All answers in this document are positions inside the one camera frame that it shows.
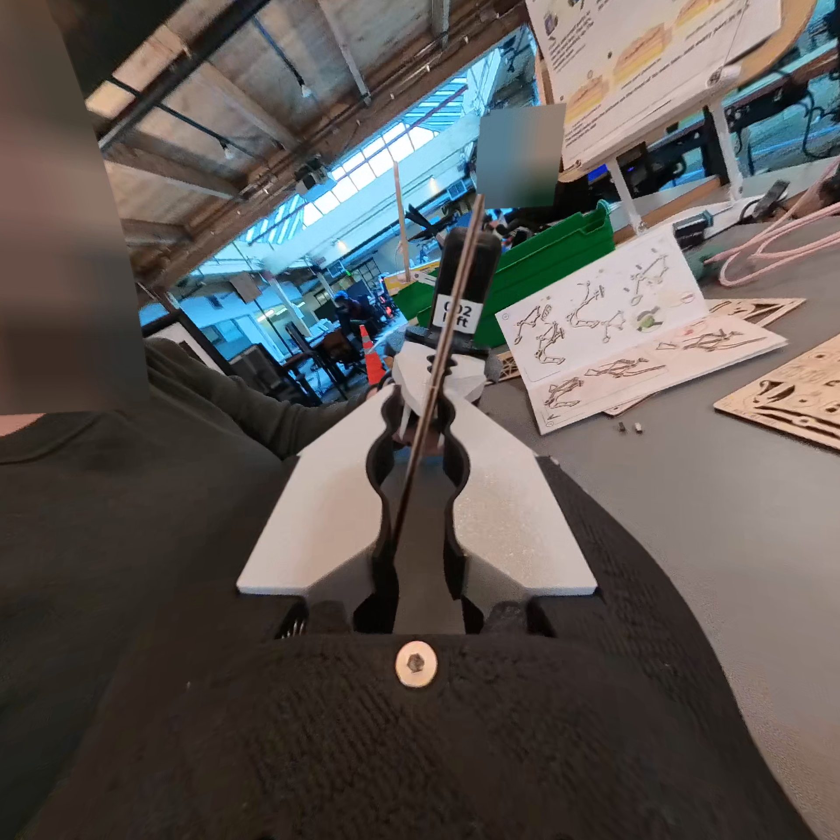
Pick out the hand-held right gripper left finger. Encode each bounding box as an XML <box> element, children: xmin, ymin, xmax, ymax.
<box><xmin>236</xmin><ymin>384</ymin><xmax>403</xmax><ymax>634</ymax></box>

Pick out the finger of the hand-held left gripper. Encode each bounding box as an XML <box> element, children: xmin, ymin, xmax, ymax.
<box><xmin>441</xmin><ymin>350</ymin><xmax>491</xmax><ymax>404</ymax></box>
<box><xmin>392</xmin><ymin>343</ymin><xmax>439</xmax><ymax>442</ymax></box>

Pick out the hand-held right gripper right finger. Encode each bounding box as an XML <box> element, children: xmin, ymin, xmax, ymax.
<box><xmin>441</xmin><ymin>397</ymin><xmax>599</xmax><ymax>635</ymax></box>

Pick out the wooden model part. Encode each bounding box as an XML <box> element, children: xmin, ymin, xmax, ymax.
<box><xmin>390</xmin><ymin>195</ymin><xmax>488</xmax><ymax>544</ymax></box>

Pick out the person's left forearm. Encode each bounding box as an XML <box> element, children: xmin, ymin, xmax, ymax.
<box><xmin>143</xmin><ymin>336</ymin><xmax>371</xmax><ymax>460</ymax></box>

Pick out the orange traffic cone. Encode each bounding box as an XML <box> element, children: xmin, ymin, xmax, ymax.
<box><xmin>361</xmin><ymin>325</ymin><xmax>389</xmax><ymax>387</ymax></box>

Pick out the green plastic bin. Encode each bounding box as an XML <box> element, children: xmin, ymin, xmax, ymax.
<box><xmin>394</xmin><ymin>199</ymin><xmax>616</xmax><ymax>324</ymax></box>

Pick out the white assembly instruction booklet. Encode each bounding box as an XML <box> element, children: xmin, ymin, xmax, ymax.
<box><xmin>495</xmin><ymin>230</ymin><xmax>790</xmax><ymax>436</ymax></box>

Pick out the white display stand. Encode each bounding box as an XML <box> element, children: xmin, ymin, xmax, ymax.
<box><xmin>607</xmin><ymin>105</ymin><xmax>747</xmax><ymax>236</ymax></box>

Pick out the instruction sheet on cardboard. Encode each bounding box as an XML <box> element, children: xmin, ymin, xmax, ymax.
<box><xmin>525</xmin><ymin>0</ymin><xmax>815</xmax><ymax>183</ymax></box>

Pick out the pale wooden post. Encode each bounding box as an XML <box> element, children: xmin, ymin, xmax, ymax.
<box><xmin>392</xmin><ymin>161</ymin><xmax>413</xmax><ymax>284</ymax></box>

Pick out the pink cable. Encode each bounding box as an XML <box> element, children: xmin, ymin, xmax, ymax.
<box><xmin>718</xmin><ymin>161</ymin><xmax>840</xmax><ymax>287</ymax></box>

